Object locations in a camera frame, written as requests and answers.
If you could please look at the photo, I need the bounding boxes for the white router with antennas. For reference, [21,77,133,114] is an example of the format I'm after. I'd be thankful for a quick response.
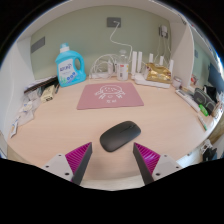
[130,50,175,90]

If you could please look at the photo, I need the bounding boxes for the gold snack bag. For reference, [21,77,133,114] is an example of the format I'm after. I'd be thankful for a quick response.
[145,63,172,84]

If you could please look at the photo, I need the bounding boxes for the small white yellow packet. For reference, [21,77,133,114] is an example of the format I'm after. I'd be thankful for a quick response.
[9,116,20,139]

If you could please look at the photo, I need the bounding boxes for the white wall socket cable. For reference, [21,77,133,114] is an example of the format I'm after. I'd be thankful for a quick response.
[109,21,134,55]

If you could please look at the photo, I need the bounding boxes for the grey wall socket plate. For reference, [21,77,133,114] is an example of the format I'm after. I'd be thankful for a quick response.
[106,17,122,29]

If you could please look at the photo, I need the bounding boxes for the white remote control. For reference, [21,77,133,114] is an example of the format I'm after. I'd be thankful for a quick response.
[175,88,201,113]

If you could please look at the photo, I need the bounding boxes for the blue detergent bottle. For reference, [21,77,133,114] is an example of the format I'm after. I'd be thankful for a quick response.
[54,42,87,88]

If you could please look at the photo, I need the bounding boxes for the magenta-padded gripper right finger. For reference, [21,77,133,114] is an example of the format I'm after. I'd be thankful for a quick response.
[132,142,183,186]

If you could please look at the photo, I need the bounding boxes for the grey blank wall plate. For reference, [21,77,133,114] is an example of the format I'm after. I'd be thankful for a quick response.
[30,36,46,54]

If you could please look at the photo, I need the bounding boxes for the white coiled cable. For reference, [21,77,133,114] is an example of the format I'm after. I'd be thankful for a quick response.
[90,53,119,76]

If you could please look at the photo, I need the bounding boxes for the small yellow box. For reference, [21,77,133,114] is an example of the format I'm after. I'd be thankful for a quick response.
[40,84,56,103]

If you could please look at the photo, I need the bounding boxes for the dark computer monitor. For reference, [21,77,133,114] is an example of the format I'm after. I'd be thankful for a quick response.
[208,63,224,94]

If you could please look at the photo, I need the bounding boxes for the small jar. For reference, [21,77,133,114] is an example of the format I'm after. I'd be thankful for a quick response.
[171,76,183,90]

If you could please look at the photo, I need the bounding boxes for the clear plastic bottle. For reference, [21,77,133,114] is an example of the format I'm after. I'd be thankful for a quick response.
[115,49,130,81]

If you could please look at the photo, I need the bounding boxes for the crumpled clear plastic bags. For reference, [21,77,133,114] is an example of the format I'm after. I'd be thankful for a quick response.
[18,89,43,126]

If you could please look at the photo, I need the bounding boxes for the small green object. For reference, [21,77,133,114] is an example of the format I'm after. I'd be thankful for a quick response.
[198,104,209,118]

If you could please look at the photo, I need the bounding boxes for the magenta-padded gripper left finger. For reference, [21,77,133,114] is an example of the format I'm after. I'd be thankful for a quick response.
[41,142,93,186]

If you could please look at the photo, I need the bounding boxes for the black bag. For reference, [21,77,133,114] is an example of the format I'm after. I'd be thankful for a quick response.
[203,84,219,102]

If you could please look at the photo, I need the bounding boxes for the black zip pouch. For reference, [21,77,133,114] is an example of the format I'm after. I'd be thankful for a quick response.
[193,87,217,114]

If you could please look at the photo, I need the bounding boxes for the pink printed mouse pad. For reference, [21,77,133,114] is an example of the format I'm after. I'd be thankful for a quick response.
[76,82,145,111]

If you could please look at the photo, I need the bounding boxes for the stack of books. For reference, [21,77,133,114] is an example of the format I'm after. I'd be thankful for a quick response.
[23,75,59,94]

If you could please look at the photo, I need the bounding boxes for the black computer mouse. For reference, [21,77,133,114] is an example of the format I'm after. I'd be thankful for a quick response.
[99,120,142,153]

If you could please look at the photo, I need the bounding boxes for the white wall adapter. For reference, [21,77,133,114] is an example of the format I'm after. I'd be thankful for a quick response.
[159,24,169,39]

